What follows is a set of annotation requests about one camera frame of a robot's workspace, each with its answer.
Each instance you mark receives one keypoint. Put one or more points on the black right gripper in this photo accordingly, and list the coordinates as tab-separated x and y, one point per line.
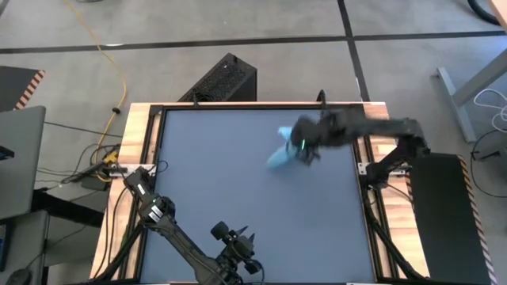
322	132

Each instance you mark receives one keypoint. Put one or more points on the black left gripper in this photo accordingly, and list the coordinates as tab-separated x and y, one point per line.
239	249

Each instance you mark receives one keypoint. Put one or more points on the light blue microfiber towel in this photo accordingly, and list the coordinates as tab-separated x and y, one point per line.
279	158

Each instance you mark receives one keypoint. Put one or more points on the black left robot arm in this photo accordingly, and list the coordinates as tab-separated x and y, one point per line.
178	241

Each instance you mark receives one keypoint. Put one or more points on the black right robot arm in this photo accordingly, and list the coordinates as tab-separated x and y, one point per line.
388	126

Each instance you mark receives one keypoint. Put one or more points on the black clamp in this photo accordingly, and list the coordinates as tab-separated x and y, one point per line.
195	102
321	99

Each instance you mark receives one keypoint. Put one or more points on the black computer tower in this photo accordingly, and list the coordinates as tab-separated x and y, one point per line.
222	79

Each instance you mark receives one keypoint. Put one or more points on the white power strip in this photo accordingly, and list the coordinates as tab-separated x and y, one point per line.
117	171

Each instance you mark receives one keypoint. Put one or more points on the grey desk leg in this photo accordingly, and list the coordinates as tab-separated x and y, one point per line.
451	103

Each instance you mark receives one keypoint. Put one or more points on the yellow plug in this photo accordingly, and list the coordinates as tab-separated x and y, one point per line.
111	157

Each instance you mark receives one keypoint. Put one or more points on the grey cabinet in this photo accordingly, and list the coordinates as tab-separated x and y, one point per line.
24	237

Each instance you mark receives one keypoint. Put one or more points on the black computer mouse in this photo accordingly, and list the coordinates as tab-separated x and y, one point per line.
17	277

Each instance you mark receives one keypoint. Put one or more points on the wooden desk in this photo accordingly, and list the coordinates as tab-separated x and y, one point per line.
501	10

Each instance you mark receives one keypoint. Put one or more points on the black hazard striped mat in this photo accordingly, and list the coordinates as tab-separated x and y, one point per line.
14	85

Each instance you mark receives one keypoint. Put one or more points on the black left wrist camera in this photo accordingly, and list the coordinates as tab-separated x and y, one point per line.
219	230

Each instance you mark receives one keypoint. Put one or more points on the black table frame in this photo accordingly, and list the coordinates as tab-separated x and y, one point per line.
257	106

